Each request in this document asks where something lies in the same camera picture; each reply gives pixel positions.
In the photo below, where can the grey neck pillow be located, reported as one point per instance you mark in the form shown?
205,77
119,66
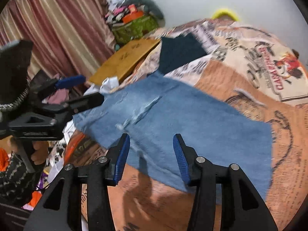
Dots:
147,6

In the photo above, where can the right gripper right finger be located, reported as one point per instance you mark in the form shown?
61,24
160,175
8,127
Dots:
242,206

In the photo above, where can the orange box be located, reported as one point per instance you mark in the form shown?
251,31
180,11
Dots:
132,16

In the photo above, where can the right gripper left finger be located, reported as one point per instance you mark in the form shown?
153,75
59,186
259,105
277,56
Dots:
60,206

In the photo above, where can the folded black garment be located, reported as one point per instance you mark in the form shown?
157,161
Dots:
176,52

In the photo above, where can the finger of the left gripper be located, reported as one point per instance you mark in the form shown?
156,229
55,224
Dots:
69,81
82,103

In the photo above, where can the blue denim jeans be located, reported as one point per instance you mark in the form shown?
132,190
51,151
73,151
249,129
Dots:
152,110

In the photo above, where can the yellow curved pillow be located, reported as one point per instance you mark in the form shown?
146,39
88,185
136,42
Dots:
225,13

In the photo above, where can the green fabric storage box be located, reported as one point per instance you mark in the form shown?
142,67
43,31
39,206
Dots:
134,30

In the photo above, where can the white crumpled cloth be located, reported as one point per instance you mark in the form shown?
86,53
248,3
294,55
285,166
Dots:
107,86

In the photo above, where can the person left hand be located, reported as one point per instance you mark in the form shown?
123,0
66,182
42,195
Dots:
41,150

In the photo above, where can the bamboo lap desk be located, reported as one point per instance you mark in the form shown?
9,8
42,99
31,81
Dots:
122,63

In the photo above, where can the striped red beige curtain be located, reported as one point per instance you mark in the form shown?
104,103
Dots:
70,37

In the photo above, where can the pile of clothes on box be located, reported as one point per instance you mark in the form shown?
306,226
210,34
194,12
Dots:
118,12

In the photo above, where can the newspaper print bed blanket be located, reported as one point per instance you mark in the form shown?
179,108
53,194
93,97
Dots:
253,72

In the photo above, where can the pink garment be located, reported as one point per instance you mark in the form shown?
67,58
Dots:
57,97

